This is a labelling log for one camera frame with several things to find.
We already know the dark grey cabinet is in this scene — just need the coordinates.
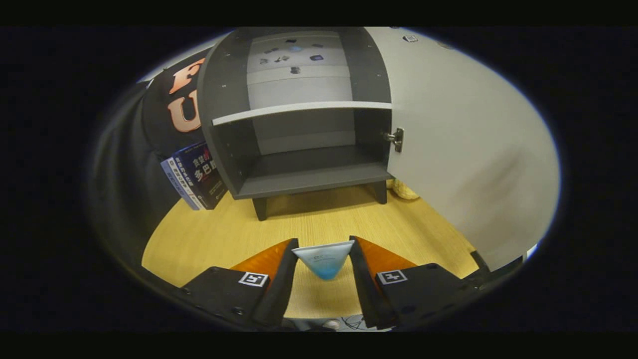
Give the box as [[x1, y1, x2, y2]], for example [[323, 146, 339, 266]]
[[197, 27, 394, 221]]

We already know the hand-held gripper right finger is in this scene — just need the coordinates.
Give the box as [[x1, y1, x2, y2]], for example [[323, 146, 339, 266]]
[[349, 235, 484, 331]]

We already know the black backdrop cloth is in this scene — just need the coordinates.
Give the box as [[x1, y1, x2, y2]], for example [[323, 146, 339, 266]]
[[90, 47, 220, 280]]

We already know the yellow plush toy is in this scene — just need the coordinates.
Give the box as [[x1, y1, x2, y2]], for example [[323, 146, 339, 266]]
[[386, 179, 420, 201]]

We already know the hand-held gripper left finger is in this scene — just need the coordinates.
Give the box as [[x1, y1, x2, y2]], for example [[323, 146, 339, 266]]
[[182, 238, 300, 328]]

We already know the black cable bundle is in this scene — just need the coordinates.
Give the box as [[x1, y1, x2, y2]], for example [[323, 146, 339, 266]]
[[341, 315, 372, 331]]

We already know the blue and white packet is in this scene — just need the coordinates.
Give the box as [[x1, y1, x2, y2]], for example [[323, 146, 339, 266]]
[[292, 240, 355, 281]]

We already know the beige cabinet door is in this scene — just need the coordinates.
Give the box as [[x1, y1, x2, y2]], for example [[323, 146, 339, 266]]
[[366, 27, 561, 272]]

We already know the white cabinet shelf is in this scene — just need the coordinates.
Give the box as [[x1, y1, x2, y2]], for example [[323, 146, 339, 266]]
[[213, 101, 393, 126]]

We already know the metal door hinge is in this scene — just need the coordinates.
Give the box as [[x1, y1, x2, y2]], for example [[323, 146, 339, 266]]
[[383, 128, 404, 153]]

